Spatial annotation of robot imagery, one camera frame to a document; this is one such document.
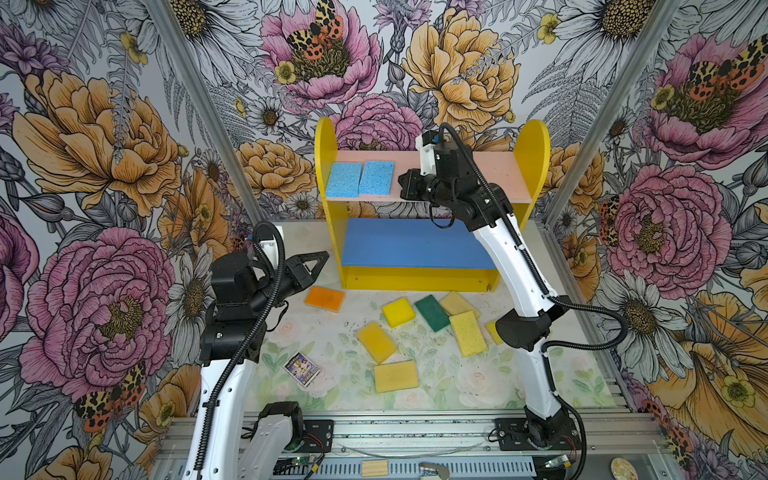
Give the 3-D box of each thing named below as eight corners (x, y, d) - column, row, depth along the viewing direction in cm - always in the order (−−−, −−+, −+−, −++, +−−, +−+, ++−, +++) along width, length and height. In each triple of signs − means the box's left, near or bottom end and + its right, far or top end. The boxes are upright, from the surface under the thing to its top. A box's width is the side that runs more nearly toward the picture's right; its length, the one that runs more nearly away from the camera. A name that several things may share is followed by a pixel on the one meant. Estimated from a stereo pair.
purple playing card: (285, 368, 87) (282, 366, 85) (299, 353, 90) (298, 350, 88) (305, 388, 84) (303, 385, 82) (320, 371, 87) (319, 368, 85)
